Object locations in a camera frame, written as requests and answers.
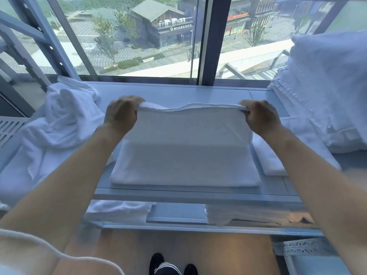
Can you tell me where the white perforated metal grille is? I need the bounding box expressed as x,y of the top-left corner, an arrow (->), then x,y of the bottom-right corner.
0,116 -> 30,150

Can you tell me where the small folded white towel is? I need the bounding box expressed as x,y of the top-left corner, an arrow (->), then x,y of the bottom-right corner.
85,200 -> 156,224

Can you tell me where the grey building with pitched roof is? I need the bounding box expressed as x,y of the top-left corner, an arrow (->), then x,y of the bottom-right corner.
130,0 -> 202,49

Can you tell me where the person's left hand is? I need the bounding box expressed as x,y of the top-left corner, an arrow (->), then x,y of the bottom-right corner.
104,96 -> 145,137

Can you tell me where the building with red shopfront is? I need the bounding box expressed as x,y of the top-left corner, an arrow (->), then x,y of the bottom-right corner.
224,0 -> 287,40

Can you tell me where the grey metal lower shelf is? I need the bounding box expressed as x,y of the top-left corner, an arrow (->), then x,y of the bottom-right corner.
85,197 -> 325,237

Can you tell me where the pile of crumpled white towels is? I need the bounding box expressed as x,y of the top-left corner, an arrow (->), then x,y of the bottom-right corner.
0,76 -> 116,208

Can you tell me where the person's right hand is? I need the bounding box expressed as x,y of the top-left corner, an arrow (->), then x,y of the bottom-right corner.
239,100 -> 283,137

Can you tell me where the dark striped trouser leg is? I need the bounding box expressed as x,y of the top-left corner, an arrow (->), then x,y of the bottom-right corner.
156,262 -> 184,275

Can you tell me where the person's right forearm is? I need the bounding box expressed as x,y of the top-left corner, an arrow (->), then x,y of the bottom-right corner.
256,127 -> 367,264

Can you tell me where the flat folded white towel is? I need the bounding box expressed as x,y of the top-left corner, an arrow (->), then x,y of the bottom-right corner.
252,117 -> 342,177

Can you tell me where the tall stack of folded towels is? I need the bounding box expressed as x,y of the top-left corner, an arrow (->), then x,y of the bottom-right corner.
267,34 -> 367,154

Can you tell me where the grey metal ladder frame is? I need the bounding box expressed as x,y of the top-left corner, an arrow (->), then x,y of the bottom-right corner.
0,0 -> 98,93

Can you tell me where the dark window frame post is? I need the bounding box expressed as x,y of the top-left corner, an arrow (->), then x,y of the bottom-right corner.
197,0 -> 232,87

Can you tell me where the white perforated metal bracket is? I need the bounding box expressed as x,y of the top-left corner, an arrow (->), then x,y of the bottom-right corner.
272,238 -> 336,257

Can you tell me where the wide folded white towel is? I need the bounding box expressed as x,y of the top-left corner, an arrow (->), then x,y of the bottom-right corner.
204,204 -> 314,227

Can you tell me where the person's left forearm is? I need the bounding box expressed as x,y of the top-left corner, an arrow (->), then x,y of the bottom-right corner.
0,123 -> 135,275

